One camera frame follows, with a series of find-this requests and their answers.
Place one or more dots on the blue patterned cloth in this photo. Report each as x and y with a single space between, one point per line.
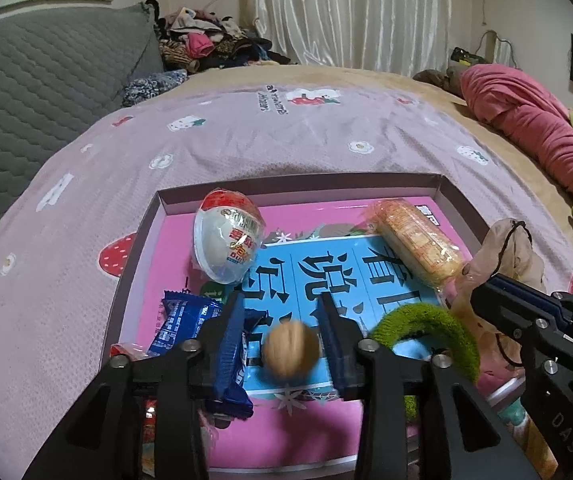
154 87

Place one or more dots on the dark brown cloth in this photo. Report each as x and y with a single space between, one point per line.
434 78

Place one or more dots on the walnut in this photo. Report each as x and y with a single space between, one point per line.
291 350

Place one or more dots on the large rice cracker packet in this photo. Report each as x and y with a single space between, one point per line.
416 245

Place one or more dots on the pink quilt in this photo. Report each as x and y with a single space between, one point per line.
526 120

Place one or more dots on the black and yellow bag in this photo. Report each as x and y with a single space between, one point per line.
462 55

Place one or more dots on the white curtain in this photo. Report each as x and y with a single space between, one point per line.
346 10

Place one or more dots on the dark purple shallow box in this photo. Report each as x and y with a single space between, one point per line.
291 187

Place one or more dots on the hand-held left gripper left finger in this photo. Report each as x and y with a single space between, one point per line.
229 345

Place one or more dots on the pile of clothes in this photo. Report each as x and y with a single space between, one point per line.
206 40

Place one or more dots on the grey quilted headboard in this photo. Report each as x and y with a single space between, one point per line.
41 85

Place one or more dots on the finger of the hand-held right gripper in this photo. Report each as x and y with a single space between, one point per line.
506 310
531 295

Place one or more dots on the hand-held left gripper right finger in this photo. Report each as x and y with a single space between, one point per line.
334 345

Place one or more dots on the blue snack packet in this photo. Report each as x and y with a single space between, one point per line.
181 320

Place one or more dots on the blue-topped toy egg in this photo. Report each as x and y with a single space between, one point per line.
126 351

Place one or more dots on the green fuzzy scrunchie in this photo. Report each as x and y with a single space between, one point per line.
416 317

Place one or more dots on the tan bed sheet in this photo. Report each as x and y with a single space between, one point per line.
366 77

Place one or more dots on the red-topped toy egg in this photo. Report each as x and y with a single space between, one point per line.
229 240

